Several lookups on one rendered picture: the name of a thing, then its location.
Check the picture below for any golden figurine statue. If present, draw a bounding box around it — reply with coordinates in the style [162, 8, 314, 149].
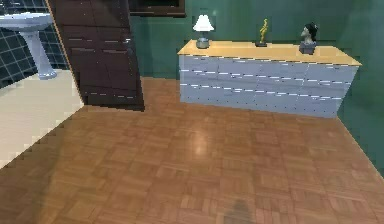
[255, 18, 269, 48]

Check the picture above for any white pedestal sink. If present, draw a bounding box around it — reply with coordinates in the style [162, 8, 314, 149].
[0, 12, 58, 81]

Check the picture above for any grey chest of drawers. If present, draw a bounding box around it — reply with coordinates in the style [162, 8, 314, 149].
[177, 39, 363, 119]

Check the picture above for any dark framed wall picture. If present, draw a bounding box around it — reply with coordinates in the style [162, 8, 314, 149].
[128, 0, 187, 18]

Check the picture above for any white table lamp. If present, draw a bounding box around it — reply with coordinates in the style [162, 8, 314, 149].
[192, 14, 215, 50]

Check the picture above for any grey bust statue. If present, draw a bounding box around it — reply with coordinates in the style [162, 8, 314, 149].
[298, 22, 319, 56]

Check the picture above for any dark brown room door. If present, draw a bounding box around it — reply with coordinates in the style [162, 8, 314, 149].
[45, 0, 146, 112]

